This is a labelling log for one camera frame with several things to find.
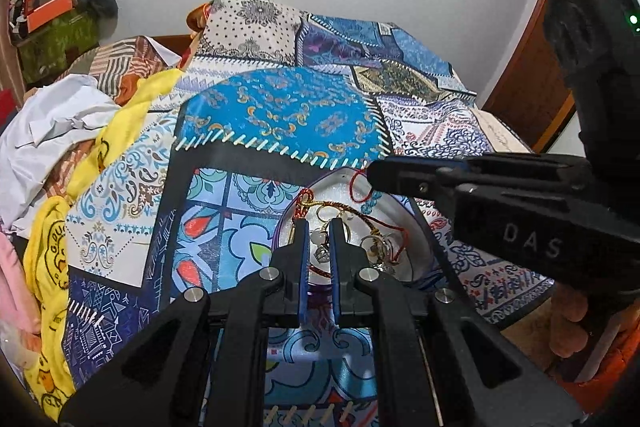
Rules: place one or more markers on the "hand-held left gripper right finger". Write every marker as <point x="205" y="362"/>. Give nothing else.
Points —
<point x="337" y="277"/>

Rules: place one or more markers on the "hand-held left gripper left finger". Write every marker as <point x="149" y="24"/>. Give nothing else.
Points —
<point x="302" y="277"/>

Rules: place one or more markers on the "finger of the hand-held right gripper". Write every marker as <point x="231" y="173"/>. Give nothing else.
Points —
<point x="500" y="163"/>
<point x="410" y="186"/>

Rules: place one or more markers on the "white bead pendant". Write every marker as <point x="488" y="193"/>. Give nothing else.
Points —
<point x="316" y="237"/>

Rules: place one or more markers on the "purple heart-shaped tin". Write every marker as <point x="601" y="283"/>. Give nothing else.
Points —
<point x="400" y="232"/>

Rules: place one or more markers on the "person's right hand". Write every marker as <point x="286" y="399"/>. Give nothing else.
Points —
<point x="567" y="322"/>

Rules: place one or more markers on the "brown wooden door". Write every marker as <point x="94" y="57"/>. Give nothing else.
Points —
<point x="530" y="77"/>

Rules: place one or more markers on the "patchwork printed blanket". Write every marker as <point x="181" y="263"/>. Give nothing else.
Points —
<point x="280" y="117"/>

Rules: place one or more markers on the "orange clothing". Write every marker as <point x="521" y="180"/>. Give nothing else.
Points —
<point x="600" y="387"/>

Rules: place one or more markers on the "yellow printed cloth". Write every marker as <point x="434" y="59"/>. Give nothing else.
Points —
<point x="50" y="257"/>

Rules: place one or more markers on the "orange striped cloth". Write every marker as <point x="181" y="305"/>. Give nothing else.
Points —
<point x="130" y="67"/>

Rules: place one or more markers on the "pink plush toy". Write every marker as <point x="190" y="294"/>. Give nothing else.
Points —
<point x="15" y="282"/>

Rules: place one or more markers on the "white crumpled cloth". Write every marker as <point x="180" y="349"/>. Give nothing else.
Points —
<point x="55" y="127"/>

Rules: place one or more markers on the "red box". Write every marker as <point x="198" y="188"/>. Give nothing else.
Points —
<point x="6" y="101"/>

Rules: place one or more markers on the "orange box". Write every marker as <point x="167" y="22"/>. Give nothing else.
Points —
<point x="50" y="11"/>

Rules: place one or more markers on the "wooden bed frame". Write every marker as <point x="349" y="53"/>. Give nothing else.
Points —
<point x="175" y="42"/>

